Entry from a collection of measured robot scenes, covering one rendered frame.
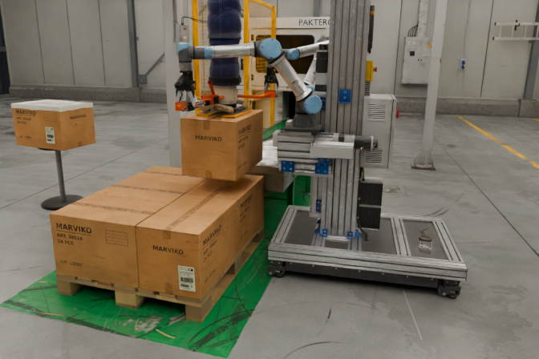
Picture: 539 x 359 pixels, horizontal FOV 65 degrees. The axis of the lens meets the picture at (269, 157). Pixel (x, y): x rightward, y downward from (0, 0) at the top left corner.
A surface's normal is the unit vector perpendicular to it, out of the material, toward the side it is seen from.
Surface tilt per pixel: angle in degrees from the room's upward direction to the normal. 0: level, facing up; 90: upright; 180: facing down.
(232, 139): 90
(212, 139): 90
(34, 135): 90
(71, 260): 90
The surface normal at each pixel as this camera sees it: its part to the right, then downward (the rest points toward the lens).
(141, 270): -0.29, 0.22
